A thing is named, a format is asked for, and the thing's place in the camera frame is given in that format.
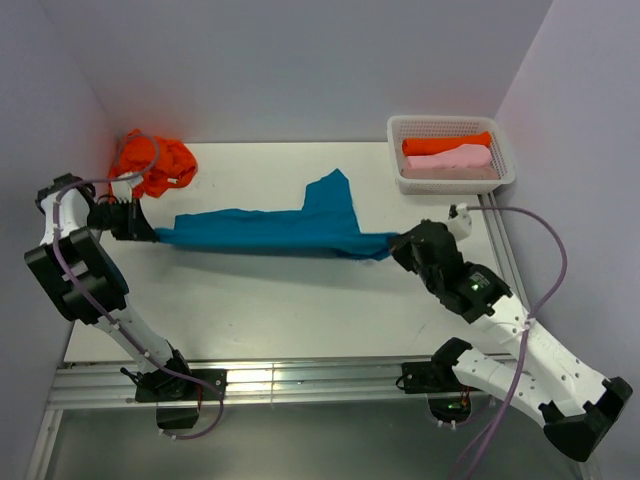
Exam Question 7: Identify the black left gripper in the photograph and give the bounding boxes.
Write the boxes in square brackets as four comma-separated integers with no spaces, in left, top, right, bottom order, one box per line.
[86,197,159,242]

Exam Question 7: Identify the blue t shirt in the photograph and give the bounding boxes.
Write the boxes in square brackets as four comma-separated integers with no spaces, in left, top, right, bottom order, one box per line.
[155,169,397,261]

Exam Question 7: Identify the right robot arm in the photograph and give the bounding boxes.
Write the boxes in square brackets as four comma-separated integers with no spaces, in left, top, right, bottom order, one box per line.
[389,220,633,462]

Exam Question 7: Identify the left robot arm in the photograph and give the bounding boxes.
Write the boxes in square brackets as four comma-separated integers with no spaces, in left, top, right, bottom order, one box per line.
[24,174,195,400]

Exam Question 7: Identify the crumpled orange t shirt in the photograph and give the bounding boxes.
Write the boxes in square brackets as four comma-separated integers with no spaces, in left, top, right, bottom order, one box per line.
[109,129,198,199]

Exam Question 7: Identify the rolled beige t shirt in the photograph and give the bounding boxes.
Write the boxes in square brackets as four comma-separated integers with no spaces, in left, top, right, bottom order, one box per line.
[400,167,500,181]

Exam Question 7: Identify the white plastic basket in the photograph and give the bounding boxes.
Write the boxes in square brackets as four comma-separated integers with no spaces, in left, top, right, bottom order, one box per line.
[387,115,516,195]

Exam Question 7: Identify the rolled pink t shirt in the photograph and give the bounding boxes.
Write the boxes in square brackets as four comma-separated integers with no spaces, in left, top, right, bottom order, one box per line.
[406,145,492,169]

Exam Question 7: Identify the rolled orange t shirt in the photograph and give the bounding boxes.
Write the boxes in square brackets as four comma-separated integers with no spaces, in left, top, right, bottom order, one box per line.
[401,131,492,157]

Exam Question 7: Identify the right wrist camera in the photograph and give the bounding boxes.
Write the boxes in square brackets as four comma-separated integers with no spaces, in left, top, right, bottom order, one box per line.
[446,203,472,242]

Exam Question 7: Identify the aluminium right rail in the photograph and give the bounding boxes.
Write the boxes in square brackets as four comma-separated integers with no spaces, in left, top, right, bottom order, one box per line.
[479,193,530,309]

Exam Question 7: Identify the aluminium rail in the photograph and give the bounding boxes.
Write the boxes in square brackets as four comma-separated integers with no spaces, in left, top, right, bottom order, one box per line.
[479,193,530,309]
[45,356,430,411]

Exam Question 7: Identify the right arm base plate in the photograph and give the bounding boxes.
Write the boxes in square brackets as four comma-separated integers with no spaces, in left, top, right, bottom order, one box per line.
[395,361,477,395]

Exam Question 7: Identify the aluminium front rail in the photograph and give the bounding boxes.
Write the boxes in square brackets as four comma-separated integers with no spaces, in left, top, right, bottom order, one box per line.
[45,356,430,411]

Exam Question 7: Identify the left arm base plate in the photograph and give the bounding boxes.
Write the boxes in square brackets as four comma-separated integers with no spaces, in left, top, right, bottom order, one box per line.
[134,368,227,403]

